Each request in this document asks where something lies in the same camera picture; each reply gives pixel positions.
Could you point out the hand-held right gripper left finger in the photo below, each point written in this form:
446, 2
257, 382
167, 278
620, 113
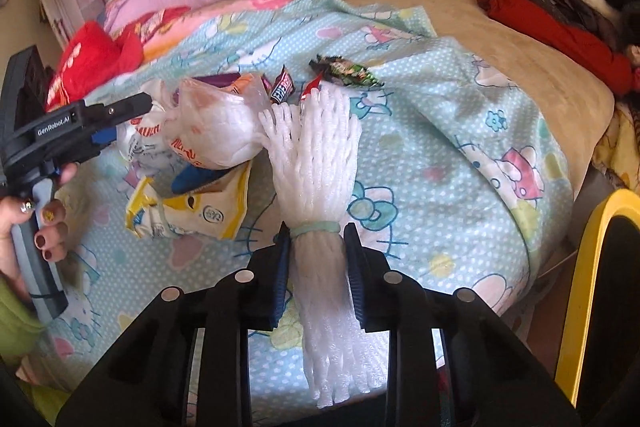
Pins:
280, 279

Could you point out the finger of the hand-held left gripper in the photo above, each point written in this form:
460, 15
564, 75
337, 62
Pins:
107, 138
127, 107

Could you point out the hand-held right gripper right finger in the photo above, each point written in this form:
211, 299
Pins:
357, 279

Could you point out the white red printed plastic bag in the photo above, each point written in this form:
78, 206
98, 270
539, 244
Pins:
220, 127

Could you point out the white foam net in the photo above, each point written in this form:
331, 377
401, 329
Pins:
315, 167

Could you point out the yellow rimmed black bin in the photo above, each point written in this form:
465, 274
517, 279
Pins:
582, 267

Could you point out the person's left forearm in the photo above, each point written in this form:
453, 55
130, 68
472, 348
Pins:
20, 332

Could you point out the person's left hand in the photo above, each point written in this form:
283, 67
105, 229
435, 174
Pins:
47, 237

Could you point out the red cloth with white print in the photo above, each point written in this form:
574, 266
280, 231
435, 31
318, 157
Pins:
100, 52

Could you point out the yellow white snack packet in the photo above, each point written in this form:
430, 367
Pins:
210, 212

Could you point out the purple orange snack packet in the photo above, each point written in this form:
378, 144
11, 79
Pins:
230, 82

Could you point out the pink cartoon blanket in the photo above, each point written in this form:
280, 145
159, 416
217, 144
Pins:
215, 24

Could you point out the brown candy wrapper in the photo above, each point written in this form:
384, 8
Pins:
280, 89

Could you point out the light blue cartoon cat blanket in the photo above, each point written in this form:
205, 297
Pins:
440, 147

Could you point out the red wrapper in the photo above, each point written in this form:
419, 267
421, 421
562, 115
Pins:
310, 88

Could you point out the dark green wrapper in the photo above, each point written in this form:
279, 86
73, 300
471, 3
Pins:
350, 72

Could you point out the beige bed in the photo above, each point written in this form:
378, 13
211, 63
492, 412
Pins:
500, 57

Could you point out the yellow cartoon blanket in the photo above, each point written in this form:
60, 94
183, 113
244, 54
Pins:
620, 147

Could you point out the red garment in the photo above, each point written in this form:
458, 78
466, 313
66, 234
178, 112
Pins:
555, 32

